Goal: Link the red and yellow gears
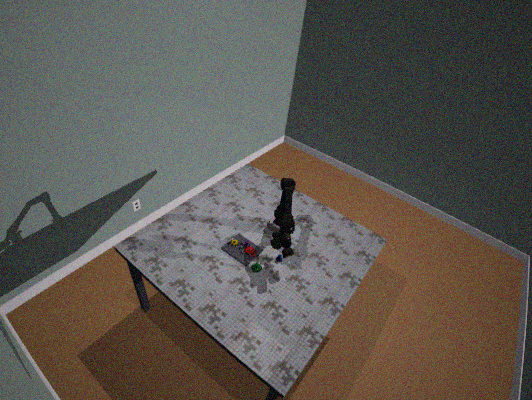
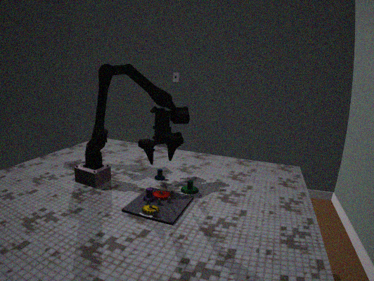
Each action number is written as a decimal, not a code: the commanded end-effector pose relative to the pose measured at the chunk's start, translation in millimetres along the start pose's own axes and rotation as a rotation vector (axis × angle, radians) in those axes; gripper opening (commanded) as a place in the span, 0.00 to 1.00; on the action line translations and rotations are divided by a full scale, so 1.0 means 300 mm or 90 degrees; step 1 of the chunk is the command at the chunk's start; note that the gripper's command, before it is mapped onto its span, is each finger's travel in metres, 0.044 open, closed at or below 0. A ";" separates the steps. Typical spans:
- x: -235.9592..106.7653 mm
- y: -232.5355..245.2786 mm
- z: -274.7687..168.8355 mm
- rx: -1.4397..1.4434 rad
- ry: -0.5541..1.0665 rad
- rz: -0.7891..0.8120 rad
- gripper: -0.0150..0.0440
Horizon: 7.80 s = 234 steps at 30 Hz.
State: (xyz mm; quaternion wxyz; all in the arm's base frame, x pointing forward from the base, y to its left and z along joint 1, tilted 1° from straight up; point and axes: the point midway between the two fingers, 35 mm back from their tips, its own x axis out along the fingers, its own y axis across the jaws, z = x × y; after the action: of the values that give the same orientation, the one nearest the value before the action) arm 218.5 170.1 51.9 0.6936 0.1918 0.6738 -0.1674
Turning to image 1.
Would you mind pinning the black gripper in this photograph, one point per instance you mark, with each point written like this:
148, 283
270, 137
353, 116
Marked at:
286, 252

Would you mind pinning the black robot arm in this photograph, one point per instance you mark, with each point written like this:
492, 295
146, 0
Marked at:
283, 214

